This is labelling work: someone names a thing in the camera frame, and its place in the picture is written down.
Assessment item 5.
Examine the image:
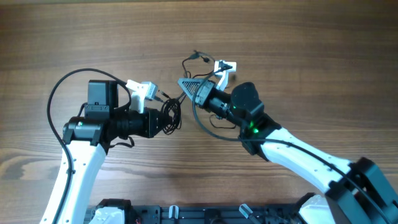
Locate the black cable bundle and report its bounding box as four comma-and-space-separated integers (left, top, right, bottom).
157, 50, 215, 136

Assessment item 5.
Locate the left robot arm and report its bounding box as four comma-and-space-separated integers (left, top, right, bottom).
41, 80, 170, 223

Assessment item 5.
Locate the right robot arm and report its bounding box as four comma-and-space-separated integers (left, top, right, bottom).
178, 78, 397, 223

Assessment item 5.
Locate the right camera black cable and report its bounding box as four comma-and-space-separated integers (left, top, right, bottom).
192, 63, 396, 224

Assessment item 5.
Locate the camera black cable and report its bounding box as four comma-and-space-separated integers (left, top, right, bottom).
192, 63, 396, 224
46, 68, 133, 224

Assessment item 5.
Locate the left camera black cable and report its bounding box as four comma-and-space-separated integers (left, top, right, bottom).
46, 68, 133, 224

